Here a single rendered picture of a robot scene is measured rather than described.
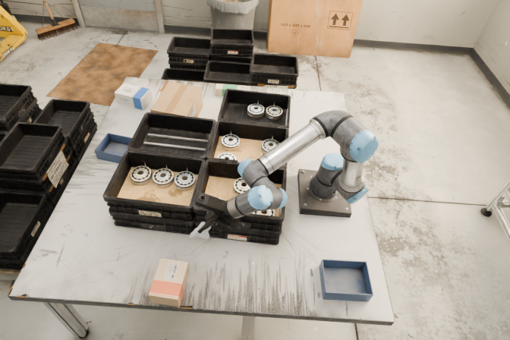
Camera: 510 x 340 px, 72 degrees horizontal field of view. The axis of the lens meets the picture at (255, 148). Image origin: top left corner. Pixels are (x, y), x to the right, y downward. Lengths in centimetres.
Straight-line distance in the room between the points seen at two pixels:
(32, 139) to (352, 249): 215
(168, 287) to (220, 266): 25
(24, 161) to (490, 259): 320
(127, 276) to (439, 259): 206
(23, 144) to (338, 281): 214
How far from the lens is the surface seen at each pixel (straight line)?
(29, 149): 272
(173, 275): 158
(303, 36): 443
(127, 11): 489
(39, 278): 183
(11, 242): 257
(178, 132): 204
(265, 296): 162
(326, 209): 184
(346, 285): 170
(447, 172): 346
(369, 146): 134
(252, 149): 192
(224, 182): 177
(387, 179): 315
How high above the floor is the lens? 220
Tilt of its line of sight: 45 degrees down
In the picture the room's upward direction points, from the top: 5 degrees clockwise
